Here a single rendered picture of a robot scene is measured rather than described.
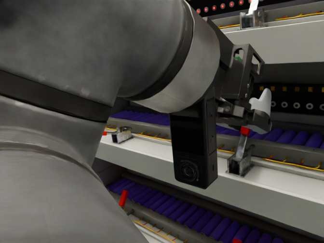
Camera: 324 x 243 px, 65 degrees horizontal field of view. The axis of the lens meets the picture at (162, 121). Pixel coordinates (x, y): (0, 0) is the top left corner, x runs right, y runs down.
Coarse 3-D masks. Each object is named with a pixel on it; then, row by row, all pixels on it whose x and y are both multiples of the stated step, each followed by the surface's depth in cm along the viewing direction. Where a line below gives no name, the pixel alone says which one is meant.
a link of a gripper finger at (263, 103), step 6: (264, 90) 34; (264, 96) 33; (270, 96) 35; (252, 102) 31; (258, 102) 32; (264, 102) 34; (270, 102) 35; (252, 108) 31; (258, 108) 33; (264, 108) 34; (246, 126) 33; (252, 126) 32; (270, 126) 34; (258, 132) 36; (264, 132) 34
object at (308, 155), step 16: (144, 128) 55; (160, 128) 52; (224, 144) 43; (256, 144) 39; (272, 144) 38; (288, 144) 38; (272, 160) 37; (288, 160) 37; (304, 160) 36; (320, 160) 34
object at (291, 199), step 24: (288, 120) 46; (312, 120) 44; (144, 144) 51; (144, 168) 48; (168, 168) 43; (264, 168) 37; (216, 192) 38; (240, 192) 35; (264, 192) 32; (288, 192) 31; (312, 192) 30; (288, 216) 31; (312, 216) 29
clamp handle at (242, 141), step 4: (244, 128) 37; (248, 128) 36; (240, 132) 37; (244, 132) 37; (248, 132) 36; (240, 136) 37; (244, 136) 37; (240, 140) 37; (244, 140) 36; (240, 144) 37; (244, 144) 36; (240, 148) 36; (244, 148) 36; (236, 152) 37; (240, 152) 36; (236, 156) 36; (240, 156) 36; (244, 156) 37
